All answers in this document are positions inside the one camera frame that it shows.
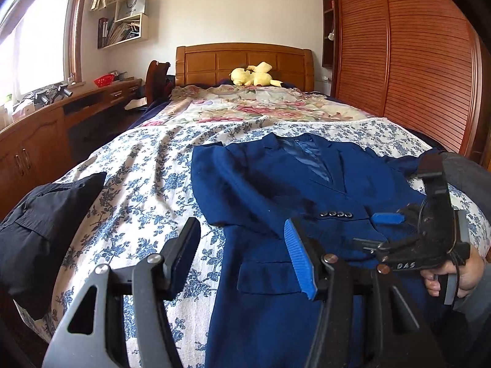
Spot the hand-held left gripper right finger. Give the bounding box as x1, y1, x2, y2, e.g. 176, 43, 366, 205
284, 218, 447, 368

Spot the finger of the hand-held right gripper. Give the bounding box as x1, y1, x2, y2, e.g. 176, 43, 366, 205
352, 238, 389, 256
371, 203, 427, 235

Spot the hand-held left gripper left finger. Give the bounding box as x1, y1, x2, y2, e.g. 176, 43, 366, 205
41, 217, 202, 368

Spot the navy blue suit jacket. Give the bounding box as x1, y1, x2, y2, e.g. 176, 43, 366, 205
191, 132, 457, 368

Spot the person's right forearm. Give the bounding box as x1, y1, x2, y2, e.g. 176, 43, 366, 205
452, 259, 491, 351

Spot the person's right hand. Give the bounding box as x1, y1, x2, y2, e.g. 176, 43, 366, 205
421, 244, 487, 299

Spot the blue floral bed sheet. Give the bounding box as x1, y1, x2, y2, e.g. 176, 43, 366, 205
11, 117, 491, 368

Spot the black garment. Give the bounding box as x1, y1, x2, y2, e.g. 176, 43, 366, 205
0, 172, 108, 320

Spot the wooden slatted wardrobe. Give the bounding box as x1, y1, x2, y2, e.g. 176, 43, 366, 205
332, 0, 491, 163

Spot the pink floral quilt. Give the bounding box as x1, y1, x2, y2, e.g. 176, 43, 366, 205
153, 83, 384, 128

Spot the wooden chair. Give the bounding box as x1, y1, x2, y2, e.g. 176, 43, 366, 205
146, 60, 172, 102

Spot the yellow plush toy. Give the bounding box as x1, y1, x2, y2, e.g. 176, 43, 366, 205
230, 61, 284, 88

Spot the wooden desk with cabinets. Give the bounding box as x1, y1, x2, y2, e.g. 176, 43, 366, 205
0, 79, 143, 219

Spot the wooden open side shelf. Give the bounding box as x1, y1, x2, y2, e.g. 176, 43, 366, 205
321, 0, 337, 68

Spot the wooden headboard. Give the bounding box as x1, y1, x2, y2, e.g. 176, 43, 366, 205
176, 43, 314, 93

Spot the cluster of small desk items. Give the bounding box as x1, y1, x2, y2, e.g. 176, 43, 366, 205
0, 82, 74, 124

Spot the row of folders and books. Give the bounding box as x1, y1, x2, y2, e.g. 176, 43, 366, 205
98, 17, 141, 47

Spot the white shopping bag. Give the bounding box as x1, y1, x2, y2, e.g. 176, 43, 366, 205
115, 0, 147, 22

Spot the cream wall shelf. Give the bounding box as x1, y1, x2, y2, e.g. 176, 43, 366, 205
90, 0, 151, 50

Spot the window with wooden frame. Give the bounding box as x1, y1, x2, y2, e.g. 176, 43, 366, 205
0, 0, 90, 97

